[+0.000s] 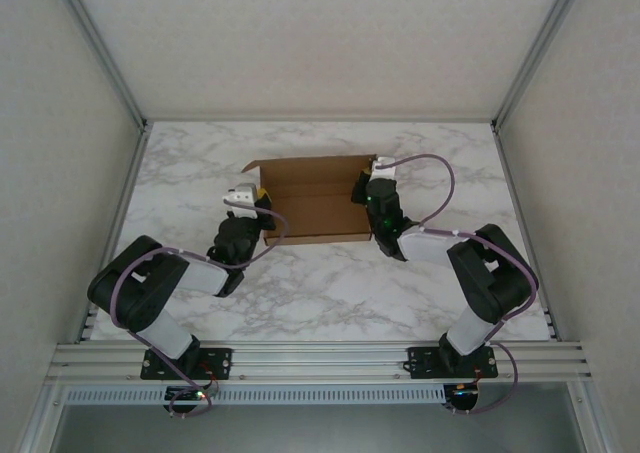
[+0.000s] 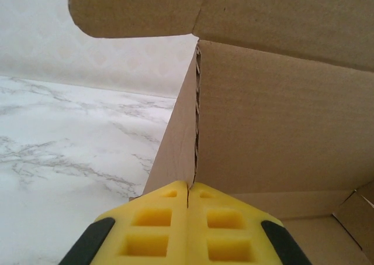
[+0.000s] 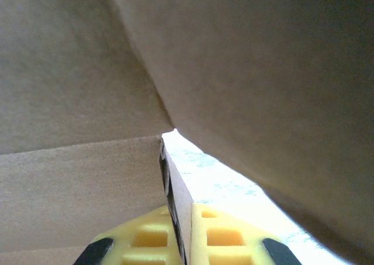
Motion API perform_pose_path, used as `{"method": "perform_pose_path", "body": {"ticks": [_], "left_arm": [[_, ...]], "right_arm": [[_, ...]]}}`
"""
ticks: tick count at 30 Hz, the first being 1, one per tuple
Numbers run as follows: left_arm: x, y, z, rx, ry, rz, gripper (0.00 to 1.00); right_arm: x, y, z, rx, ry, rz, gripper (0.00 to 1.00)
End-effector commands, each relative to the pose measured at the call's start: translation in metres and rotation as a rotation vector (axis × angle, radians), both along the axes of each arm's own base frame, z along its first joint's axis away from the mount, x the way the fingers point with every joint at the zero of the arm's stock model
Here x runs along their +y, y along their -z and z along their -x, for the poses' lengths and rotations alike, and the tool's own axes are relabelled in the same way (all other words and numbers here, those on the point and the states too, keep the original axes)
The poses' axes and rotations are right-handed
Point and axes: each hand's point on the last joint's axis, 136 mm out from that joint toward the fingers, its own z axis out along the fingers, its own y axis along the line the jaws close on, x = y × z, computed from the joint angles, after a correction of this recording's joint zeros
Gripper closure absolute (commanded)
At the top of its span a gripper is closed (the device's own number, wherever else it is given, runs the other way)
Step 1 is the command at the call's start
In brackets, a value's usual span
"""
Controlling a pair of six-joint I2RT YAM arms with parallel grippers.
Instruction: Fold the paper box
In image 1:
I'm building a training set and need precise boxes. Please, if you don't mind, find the brown cardboard paper box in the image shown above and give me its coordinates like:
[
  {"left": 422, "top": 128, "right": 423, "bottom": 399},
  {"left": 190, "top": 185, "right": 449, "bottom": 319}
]
[{"left": 241, "top": 152, "right": 381, "bottom": 247}]

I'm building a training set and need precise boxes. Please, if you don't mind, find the thin aluminium table back rail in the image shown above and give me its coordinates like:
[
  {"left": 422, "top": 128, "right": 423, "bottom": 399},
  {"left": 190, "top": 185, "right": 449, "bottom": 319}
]
[{"left": 144, "top": 116, "right": 496, "bottom": 124}]

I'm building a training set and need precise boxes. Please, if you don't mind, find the aluminium frame post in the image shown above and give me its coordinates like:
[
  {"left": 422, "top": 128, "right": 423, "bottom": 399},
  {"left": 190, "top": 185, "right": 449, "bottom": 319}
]
[
  {"left": 489, "top": 0, "right": 591, "bottom": 127},
  {"left": 49, "top": 0, "right": 151, "bottom": 129}
]

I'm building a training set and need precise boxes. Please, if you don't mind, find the small controller board with LED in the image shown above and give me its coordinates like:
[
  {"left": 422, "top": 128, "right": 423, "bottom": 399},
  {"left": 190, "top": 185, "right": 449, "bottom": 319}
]
[
  {"left": 164, "top": 385, "right": 211, "bottom": 405},
  {"left": 447, "top": 382, "right": 482, "bottom": 410}
]

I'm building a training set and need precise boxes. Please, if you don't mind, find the wide aluminium mounting rail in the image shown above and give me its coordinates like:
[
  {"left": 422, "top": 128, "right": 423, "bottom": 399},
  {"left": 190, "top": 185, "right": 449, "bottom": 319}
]
[{"left": 47, "top": 341, "right": 594, "bottom": 385}]

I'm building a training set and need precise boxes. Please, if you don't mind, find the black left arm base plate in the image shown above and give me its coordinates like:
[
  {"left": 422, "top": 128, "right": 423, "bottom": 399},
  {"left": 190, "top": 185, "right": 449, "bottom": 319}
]
[{"left": 139, "top": 346, "right": 235, "bottom": 382}]

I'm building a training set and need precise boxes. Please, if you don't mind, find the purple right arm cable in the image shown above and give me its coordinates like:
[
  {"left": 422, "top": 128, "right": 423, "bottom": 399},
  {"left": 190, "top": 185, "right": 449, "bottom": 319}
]
[{"left": 392, "top": 155, "right": 541, "bottom": 417}]

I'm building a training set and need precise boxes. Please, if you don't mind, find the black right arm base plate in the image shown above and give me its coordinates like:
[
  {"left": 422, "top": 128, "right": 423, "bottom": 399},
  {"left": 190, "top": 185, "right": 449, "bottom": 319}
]
[{"left": 407, "top": 345, "right": 500, "bottom": 380}]

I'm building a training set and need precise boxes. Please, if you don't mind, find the aluminium table side rail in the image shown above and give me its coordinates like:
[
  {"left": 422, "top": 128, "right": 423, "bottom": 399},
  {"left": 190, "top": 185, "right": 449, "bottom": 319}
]
[
  {"left": 490, "top": 121, "right": 561, "bottom": 344},
  {"left": 74, "top": 122, "right": 154, "bottom": 344}
]

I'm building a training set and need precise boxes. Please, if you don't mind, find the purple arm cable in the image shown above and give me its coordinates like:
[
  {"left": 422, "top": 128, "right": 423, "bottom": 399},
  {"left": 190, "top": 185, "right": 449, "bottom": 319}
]
[
  {"left": 392, "top": 155, "right": 541, "bottom": 417},
  {"left": 113, "top": 207, "right": 290, "bottom": 419}
]

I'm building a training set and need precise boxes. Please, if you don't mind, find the grey slotted cable duct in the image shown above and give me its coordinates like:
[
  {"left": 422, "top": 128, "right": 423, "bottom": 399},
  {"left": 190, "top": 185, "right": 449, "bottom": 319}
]
[{"left": 64, "top": 385, "right": 447, "bottom": 407}]

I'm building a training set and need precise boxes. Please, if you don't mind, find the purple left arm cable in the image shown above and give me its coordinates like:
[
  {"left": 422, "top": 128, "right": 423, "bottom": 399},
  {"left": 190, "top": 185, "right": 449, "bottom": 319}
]
[{"left": 113, "top": 207, "right": 290, "bottom": 419}]

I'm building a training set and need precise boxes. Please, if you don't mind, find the aluminium frame leg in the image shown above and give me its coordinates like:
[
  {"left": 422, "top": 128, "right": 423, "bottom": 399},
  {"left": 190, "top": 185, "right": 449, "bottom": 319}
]
[
  {"left": 19, "top": 380, "right": 69, "bottom": 453},
  {"left": 567, "top": 380, "right": 619, "bottom": 453}
]

